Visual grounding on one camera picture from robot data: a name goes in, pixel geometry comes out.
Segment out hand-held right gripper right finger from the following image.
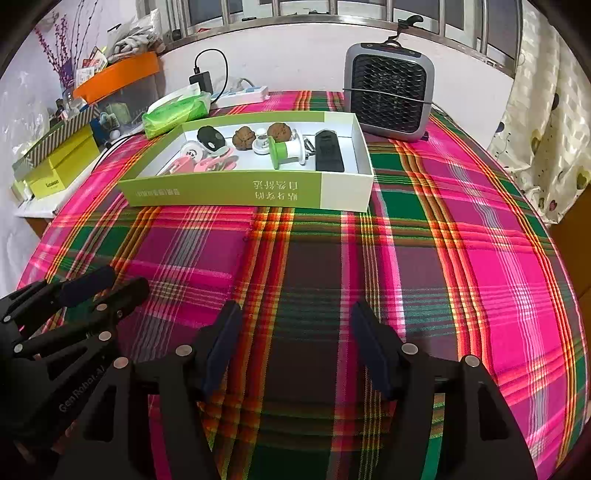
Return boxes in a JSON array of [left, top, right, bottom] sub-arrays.
[[350, 300, 539, 480]]

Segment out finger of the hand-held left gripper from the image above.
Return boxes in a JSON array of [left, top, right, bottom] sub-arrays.
[[14, 277, 151, 366], [0, 264, 117, 333]]

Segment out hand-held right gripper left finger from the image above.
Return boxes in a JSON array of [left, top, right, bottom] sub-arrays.
[[53, 300, 244, 480]]

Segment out green and white cardboard box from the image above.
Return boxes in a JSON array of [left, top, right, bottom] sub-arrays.
[[117, 111, 376, 214]]

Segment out pink cable clip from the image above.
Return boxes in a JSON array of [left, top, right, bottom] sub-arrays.
[[194, 154, 239, 172], [159, 154, 195, 176]]

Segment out black round disc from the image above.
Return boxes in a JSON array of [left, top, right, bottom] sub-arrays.
[[197, 126, 227, 153]]

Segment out green and white spool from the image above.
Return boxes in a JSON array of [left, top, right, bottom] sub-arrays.
[[268, 130, 308, 169]]

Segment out white side table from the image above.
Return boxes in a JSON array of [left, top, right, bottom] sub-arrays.
[[14, 185, 75, 220]]

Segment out pink plaid blanket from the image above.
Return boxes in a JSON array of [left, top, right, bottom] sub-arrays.
[[16, 90, 587, 480]]

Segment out yellow-green cardboard box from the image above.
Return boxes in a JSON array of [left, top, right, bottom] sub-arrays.
[[11, 124, 100, 200]]

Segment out striped cardboard box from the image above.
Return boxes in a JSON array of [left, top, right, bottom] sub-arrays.
[[11, 108, 100, 174]]

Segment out green tissue pack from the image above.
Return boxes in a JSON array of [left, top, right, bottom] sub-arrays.
[[141, 90, 212, 139]]

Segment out clear plastic bag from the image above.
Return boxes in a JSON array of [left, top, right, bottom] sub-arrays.
[[0, 78, 56, 153]]

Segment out black remote control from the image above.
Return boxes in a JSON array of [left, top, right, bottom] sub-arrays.
[[315, 130, 345, 174]]

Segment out orange lid storage bin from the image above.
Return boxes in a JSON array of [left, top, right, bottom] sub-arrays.
[[71, 51, 162, 134]]

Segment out bunch of printed cards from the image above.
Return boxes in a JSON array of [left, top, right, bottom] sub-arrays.
[[76, 46, 109, 86]]

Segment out black power adapter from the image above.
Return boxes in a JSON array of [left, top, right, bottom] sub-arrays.
[[189, 48, 229, 97]]

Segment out purple flower branches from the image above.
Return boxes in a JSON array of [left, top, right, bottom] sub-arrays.
[[34, 0, 100, 90]]

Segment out white power strip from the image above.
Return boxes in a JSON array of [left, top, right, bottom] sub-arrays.
[[210, 79, 269, 108]]

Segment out white cloth bundle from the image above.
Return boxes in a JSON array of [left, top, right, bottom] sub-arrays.
[[106, 23, 162, 63]]

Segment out grey fan heater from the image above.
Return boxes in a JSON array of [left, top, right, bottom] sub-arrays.
[[343, 41, 435, 143]]

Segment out patterned curtain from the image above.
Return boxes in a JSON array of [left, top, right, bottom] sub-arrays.
[[487, 0, 591, 227]]

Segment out metal window railing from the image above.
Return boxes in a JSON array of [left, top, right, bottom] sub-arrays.
[[154, 0, 522, 77]]

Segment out black window hook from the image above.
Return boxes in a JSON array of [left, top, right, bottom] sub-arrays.
[[394, 14, 423, 38]]

